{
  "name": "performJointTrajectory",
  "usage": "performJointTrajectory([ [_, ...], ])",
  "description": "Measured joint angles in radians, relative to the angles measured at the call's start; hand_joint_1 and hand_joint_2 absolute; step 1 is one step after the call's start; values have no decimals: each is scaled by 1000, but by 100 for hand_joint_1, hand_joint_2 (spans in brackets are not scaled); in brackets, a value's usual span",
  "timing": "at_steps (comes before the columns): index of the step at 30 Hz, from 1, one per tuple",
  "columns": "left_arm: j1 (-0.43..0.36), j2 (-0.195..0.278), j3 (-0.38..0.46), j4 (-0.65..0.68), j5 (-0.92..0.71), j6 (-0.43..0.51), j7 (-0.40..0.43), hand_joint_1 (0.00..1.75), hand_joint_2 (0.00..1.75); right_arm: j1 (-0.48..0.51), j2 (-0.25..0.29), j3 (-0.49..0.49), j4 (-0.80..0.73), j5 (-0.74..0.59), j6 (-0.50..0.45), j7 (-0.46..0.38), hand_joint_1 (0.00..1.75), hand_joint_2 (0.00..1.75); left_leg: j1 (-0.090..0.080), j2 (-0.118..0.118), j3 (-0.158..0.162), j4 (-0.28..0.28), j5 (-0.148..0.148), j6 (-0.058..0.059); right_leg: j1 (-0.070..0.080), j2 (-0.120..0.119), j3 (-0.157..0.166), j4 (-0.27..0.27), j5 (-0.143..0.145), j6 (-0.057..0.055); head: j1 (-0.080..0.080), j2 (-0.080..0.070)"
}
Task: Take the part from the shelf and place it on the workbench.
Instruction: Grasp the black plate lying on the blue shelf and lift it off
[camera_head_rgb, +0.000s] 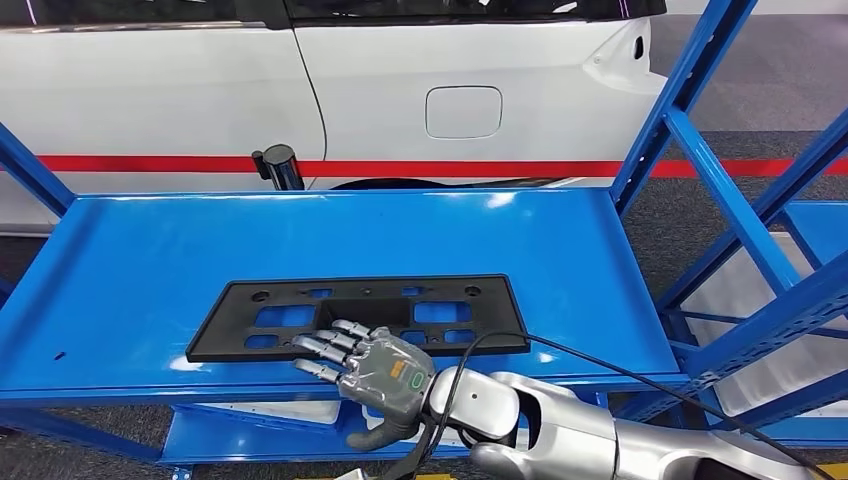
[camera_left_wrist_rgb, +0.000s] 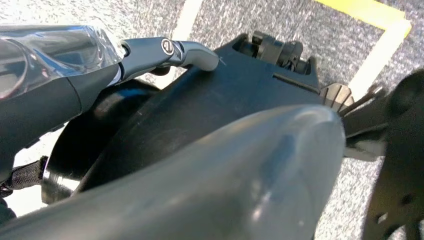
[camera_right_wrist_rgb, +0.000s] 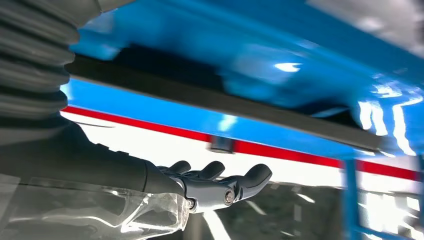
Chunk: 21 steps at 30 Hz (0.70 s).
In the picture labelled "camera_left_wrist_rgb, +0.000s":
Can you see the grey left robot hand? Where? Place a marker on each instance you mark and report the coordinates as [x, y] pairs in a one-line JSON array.
[[232, 182]]

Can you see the clear plastic film wrap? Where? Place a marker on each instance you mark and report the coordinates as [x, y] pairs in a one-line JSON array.
[[59, 53]]

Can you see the yellow floor tape square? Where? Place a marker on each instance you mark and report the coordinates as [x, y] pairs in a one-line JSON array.
[[381, 56]]

